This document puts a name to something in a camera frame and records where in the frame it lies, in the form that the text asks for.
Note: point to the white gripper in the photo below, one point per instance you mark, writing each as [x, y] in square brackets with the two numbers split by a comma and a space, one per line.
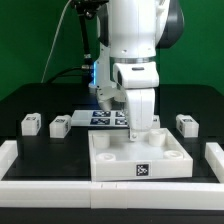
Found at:
[137, 83]

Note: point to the white square tabletop part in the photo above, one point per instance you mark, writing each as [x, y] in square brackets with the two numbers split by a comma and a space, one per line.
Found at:
[156, 155]

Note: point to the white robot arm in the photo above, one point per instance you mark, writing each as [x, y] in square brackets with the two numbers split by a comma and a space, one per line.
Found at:
[130, 32]

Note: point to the white U-shaped fence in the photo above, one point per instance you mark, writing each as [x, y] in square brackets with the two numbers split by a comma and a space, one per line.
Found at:
[86, 194]

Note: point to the white marker base plate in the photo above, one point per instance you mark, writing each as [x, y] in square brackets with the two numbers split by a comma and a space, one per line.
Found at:
[114, 118]

